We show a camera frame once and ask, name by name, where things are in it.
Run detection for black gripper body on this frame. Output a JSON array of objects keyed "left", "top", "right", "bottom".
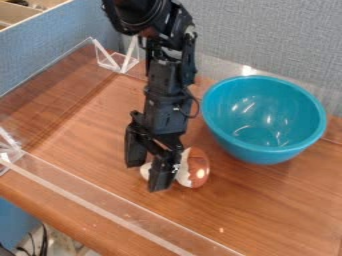
[{"left": 129, "top": 91, "right": 194, "bottom": 156}]

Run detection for clear acrylic front barrier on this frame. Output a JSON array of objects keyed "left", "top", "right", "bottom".
[{"left": 3, "top": 153, "right": 244, "bottom": 256}]

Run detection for clear acrylic barrier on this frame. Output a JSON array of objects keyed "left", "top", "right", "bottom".
[
  {"left": 3, "top": 153, "right": 244, "bottom": 256},
  {"left": 138, "top": 37, "right": 342, "bottom": 116}
]

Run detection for clear acrylic corner bracket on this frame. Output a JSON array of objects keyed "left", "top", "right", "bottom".
[{"left": 93, "top": 36, "right": 141, "bottom": 74}]

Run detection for clear acrylic left bracket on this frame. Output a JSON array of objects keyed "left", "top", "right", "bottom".
[{"left": 0, "top": 126, "right": 23, "bottom": 177}]

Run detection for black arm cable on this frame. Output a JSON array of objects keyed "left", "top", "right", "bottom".
[{"left": 178, "top": 88, "right": 202, "bottom": 120}]

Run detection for blue plastic bowl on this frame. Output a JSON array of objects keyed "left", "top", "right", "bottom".
[{"left": 202, "top": 79, "right": 328, "bottom": 165}]

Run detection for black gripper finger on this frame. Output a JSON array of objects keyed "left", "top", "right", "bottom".
[
  {"left": 125, "top": 124, "right": 147, "bottom": 168},
  {"left": 149, "top": 151, "right": 182, "bottom": 192}
]

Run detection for wooden shelf box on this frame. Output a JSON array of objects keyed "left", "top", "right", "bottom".
[{"left": 0, "top": 0, "right": 73, "bottom": 32}]

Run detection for brown and white toy mushroom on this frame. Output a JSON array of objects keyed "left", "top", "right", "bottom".
[{"left": 141, "top": 147, "right": 210, "bottom": 188}]

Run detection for clear acrylic back barrier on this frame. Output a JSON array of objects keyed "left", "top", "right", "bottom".
[{"left": 138, "top": 37, "right": 342, "bottom": 116}]

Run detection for black cables under table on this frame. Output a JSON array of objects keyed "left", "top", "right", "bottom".
[{"left": 0, "top": 223, "right": 51, "bottom": 256}]

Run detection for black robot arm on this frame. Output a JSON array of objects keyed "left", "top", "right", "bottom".
[{"left": 102, "top": 0, "right": 198, "bottom": 192}]

